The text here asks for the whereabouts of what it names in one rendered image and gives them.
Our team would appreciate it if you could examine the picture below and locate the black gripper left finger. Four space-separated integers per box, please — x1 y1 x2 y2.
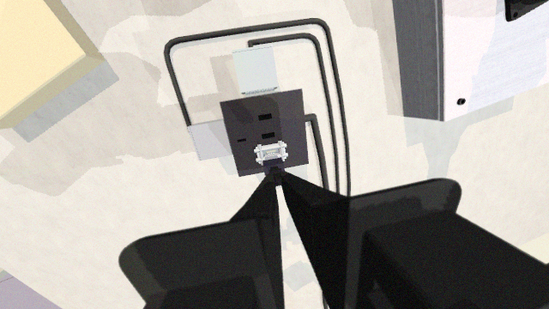
118 173 286 309

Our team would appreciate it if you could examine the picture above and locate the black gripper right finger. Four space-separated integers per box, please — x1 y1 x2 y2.
280 171 462 309

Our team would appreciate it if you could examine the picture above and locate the cream rectangular block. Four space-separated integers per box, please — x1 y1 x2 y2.
0 0 105 130

